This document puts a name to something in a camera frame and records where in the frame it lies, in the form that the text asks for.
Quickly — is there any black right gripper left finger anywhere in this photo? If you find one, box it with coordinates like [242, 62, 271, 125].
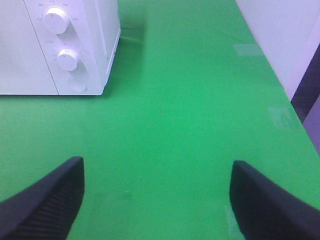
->
[0, 156, 85, 240]

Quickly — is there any white timer knob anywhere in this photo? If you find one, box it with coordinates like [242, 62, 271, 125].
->
[57, 48, 80, 71]

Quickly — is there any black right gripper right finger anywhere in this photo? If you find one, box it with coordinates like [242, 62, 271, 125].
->
[229, 160, 320, 240]

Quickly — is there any upper white power knob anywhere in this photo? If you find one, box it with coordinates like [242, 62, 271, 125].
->
[43, 7, 70, 35]

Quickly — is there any white microwave door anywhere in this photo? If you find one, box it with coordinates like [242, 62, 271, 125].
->
[0, 0, 58, 95]

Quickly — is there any white microwave oven body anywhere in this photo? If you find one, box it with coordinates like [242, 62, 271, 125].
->
[23, 0, 122, 96]

